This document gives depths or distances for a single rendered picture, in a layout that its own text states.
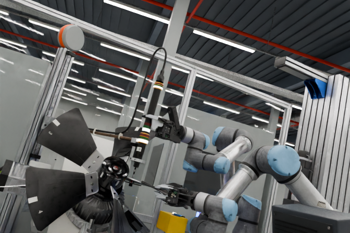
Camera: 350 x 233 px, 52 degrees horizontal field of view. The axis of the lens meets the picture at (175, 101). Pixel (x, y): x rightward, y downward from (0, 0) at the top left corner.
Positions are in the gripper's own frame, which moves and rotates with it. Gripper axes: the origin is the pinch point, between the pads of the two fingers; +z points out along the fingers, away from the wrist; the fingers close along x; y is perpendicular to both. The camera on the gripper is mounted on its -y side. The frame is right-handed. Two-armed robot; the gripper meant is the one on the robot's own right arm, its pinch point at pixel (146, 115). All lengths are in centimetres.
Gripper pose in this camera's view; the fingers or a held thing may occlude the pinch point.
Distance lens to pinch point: 160.8
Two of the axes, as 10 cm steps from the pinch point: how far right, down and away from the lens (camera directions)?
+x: -5.4, 0.7, 8.4
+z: -8.1, -3.4, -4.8
